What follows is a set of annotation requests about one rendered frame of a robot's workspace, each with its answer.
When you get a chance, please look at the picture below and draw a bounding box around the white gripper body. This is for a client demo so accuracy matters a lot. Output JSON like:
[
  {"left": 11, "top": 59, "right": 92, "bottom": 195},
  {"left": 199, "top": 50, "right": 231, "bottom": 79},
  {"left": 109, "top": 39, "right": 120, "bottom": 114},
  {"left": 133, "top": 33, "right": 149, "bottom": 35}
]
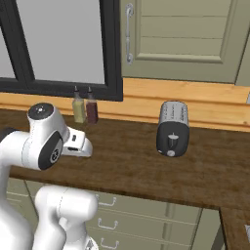
[{"left": 62, "top": 135, "right": 94, "bottom": 159}]

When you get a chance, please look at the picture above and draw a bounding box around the olive green drawer front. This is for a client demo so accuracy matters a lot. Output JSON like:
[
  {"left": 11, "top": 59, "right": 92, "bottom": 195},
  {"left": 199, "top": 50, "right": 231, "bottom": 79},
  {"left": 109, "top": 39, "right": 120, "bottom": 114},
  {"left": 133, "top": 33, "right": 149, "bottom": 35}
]
[
  {"left": 86, "top": 231, "right": 193, "bottom": 250},
  {"left": 87, "top": 215, "right": 197, "bottom": 247},
  {"left": 93, "top": 190, "right": 203, "bottom": 227}
]

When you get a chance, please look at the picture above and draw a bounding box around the white object at counter edge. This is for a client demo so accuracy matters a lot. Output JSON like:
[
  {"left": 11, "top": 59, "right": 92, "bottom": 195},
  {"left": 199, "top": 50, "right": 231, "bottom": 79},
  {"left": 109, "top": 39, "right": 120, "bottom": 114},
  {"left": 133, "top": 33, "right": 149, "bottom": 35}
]
[{"left": 243, "top": 224, "right": 250, "bottom": 242}]

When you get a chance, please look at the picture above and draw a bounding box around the dark red sauce bottle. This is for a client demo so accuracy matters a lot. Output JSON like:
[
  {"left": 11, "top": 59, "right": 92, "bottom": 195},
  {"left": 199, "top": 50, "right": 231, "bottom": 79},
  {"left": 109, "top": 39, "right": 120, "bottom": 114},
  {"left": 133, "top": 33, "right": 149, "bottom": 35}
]
[{"left": 85, "top": 86, "right": 100, "bottom": 125}]

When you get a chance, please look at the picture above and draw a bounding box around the yellow oil bottle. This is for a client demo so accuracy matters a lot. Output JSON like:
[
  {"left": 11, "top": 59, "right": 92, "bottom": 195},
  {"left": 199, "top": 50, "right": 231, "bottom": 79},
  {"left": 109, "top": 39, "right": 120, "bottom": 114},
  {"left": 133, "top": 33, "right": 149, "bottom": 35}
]
[{"left": 71, "top": 85, "right": 87, "bottom": 124}]

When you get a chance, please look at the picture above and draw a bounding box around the olive green cabinet door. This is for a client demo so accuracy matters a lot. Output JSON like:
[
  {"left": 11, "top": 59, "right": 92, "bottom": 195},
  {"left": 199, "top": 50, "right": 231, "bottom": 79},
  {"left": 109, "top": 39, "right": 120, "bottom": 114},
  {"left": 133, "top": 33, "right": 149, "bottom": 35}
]
[{"left": 5, "top": 177, "right": 43, "bottom": 226}]

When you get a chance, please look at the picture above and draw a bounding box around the black and silver toaster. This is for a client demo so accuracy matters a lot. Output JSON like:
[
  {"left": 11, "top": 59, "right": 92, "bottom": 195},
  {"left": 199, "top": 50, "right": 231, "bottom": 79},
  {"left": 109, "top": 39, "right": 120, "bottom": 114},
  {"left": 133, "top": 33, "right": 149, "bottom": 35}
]
[{"left": 155, "top": 100, "right": 191, "bottom": 158}]

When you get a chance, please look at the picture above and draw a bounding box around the olive green cupboard door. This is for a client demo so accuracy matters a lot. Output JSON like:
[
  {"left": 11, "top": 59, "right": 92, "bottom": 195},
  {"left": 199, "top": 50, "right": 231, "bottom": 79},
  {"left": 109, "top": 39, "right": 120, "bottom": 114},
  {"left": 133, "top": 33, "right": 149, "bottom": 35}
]
[
  {"left": 120, "top": 0, "right": 249, "bottom": 85},
  {"left": 235, "top": 38, "right": 250, "bottom": 88}
]

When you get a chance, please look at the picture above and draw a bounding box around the olive green cabinet panel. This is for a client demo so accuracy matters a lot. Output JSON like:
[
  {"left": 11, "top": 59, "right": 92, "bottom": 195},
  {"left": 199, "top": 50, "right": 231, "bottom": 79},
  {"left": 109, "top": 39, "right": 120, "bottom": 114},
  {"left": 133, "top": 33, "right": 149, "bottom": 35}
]
[{"left": 190, "top": 208, "right": 227, "bottom": 250}]

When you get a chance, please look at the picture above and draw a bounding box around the silver drawer handle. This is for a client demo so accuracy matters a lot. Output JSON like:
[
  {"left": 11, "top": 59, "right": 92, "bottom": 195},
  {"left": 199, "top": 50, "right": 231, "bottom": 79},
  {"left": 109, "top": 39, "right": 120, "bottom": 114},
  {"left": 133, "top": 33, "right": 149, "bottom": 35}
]
[
  {"left": 96, "top": 194, "right": 118, "bottom": 208},
  {"left": 100, "top": 236, "right": 120, "bottom": 250},
  {"left": 97, "top": 217, "right": 119, "bottom": 231}
]

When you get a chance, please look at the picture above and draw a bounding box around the black window frame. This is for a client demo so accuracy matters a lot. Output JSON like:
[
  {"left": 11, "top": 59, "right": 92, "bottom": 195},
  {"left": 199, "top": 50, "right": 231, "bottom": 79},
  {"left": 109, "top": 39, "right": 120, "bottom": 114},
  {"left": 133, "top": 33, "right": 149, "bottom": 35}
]
[{"left": 0, "top": 0, "right": 124, "bottom": 103}]

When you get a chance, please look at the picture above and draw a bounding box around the silver cupboard door handle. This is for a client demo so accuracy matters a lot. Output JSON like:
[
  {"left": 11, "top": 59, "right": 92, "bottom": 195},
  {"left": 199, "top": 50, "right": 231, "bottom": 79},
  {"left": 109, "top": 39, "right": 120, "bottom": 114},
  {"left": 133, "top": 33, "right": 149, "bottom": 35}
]
[{"left": 125, "top": 3, "right": 136, "bottom": 65}]

